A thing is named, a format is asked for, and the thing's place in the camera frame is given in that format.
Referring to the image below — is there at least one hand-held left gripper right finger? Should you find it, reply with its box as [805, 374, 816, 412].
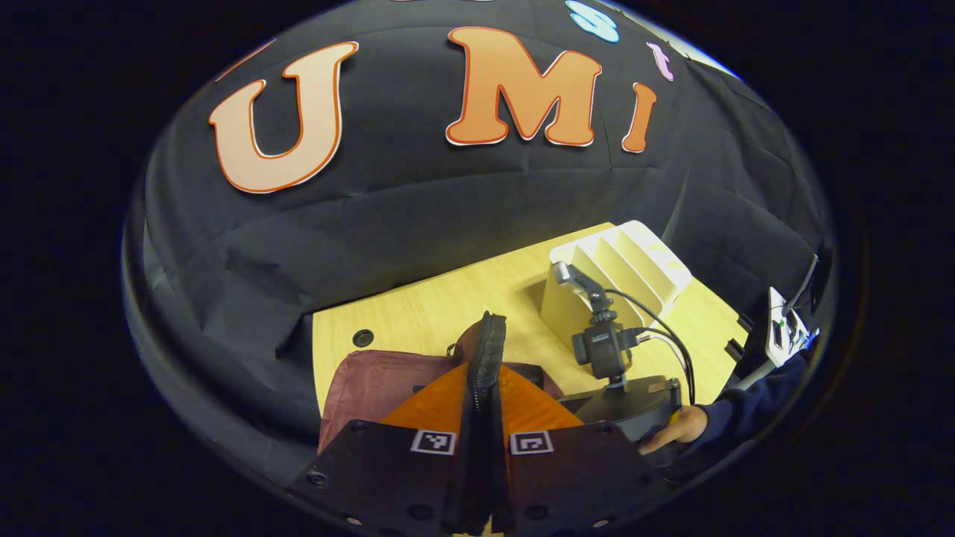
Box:
[488, 364, 659, 536]

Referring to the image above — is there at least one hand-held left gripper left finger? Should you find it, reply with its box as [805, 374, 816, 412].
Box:
[288, 362, 480, 536]

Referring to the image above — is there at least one white bookshelf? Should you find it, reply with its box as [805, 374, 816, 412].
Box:
[538, 219, 694, 367]

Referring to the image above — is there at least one maroon schoolbag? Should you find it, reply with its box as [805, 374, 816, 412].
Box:
[319, 311, 565, 453]

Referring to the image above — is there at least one white electronic device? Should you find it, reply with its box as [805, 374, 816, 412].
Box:
[767, 286, 820, 368]

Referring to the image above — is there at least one black backdrop cloth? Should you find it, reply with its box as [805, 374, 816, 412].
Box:
[123, 0, 836, 486]

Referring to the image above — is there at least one white cable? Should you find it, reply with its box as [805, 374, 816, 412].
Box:
[634, 331, 689, 383]

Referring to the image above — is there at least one black cable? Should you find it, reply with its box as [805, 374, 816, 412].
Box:
[606, 287, 699, 408]

